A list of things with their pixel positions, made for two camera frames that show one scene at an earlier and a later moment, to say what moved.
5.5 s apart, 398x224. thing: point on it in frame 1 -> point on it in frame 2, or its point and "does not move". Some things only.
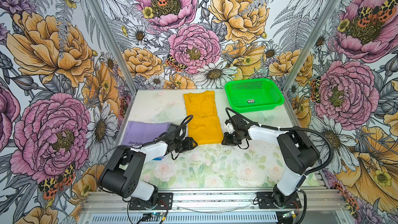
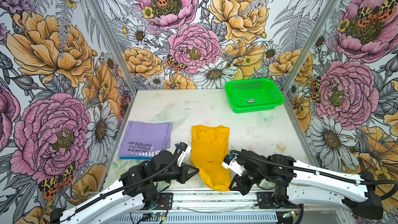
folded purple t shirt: x=139 y=133 does not move
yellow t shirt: x=204 y=126 -> x=209 y=151
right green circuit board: x=288 y=214 does not move
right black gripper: x=227 y=141 -> x=243 y=189
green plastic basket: x=253 y=95 does not move
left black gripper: x=189 y=141 -> x=185 y=176
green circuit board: x=157 y=214 does not move
